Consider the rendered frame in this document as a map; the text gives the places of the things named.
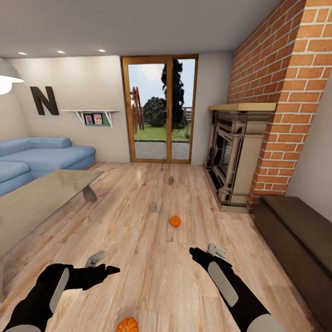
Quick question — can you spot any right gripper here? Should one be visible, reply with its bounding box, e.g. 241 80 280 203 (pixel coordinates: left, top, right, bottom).
190 248 214 269

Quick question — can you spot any pumpkin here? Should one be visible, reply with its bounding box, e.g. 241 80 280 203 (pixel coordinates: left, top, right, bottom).
116 317 139 332
169 215 181 227

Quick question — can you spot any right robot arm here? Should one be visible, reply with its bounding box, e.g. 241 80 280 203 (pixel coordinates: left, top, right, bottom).
190 243 286 332

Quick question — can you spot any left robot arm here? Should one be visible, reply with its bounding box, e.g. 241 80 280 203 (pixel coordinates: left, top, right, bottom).
3 250 120 332

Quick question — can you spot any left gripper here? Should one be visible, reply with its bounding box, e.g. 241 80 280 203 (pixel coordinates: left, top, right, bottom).
78 264 120 291

